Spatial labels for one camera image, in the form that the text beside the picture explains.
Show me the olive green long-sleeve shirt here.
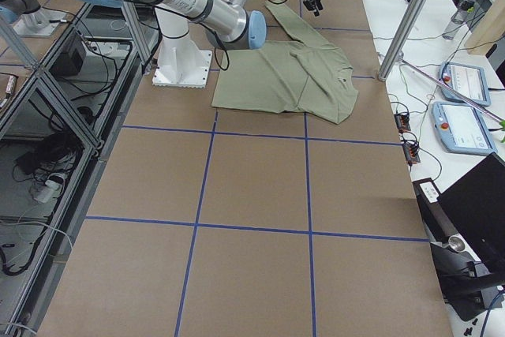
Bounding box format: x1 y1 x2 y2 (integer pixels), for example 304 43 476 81
212 4 358 124

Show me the black orange connector block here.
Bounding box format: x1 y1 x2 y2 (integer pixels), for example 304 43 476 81
402 140 421 167
394 113 411 133

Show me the clear water bottle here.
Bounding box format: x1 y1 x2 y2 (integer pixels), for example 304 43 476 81
442 0 476 40

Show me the upper blue teach pendant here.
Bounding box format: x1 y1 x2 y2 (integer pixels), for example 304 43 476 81
440 62 491 107

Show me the blue teach pendant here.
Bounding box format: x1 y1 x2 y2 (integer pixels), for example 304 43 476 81
440 62 491 107
432 102 497 156

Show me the lower blue teach pendant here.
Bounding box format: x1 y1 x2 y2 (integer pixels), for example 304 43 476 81
432 102 497 156

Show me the dark box with white label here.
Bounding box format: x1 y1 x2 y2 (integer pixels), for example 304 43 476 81
412 178 469 253

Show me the black laptop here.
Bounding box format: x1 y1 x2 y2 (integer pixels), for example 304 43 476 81
438 153 504 271

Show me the black monitor stand base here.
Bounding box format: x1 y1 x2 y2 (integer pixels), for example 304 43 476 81
430 243 504 321

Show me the white power strip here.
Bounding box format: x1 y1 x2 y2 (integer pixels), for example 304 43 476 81
32 179 63 204

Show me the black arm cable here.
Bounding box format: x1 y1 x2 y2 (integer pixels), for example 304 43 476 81
212 0 305 72

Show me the grey aluminium frame post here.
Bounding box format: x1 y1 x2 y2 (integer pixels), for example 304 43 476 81
378 0 426 81

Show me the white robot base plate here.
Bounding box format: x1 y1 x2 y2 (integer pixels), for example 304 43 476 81
152 48 212 88

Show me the aluminium side frame rack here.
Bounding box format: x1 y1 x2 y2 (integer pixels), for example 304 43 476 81
1 3 161 336

